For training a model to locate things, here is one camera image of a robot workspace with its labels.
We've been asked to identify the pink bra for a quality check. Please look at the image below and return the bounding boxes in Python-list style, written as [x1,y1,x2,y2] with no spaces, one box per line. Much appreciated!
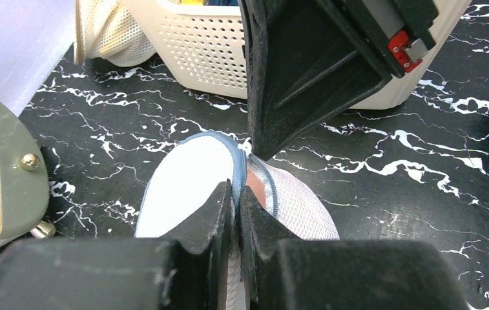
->
[245,169,266,209]

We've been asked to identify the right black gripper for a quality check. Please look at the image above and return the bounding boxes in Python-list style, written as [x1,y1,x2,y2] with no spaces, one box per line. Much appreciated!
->
[239,0,439,160]

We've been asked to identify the beige-trimmed mesh laundry bag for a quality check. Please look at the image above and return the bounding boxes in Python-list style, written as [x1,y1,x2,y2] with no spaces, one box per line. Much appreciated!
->
[74,0,156,67]

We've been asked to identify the cream perforated laundry basket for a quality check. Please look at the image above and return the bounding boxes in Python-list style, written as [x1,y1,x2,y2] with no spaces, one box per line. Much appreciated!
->
[123,1,471,110]

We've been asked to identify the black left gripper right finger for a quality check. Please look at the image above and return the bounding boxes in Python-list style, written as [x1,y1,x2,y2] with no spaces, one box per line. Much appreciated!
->
[239,188,468,309]

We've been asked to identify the white mesh bra laundry bag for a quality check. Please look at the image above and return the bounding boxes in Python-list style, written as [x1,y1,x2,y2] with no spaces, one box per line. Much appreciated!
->
[134,131,341,310]

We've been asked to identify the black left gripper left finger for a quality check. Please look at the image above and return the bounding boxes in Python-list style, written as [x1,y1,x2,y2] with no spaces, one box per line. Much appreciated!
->
[0,181,231,309]

